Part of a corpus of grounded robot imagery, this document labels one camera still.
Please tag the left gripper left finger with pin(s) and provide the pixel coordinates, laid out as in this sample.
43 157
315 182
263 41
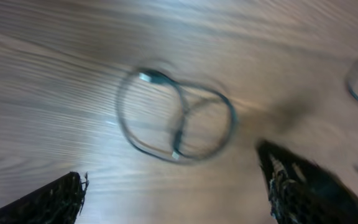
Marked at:
60 201

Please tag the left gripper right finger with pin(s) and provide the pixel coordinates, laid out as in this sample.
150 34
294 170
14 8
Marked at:
302 192

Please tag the black cable staying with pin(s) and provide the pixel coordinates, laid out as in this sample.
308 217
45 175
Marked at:
157 77

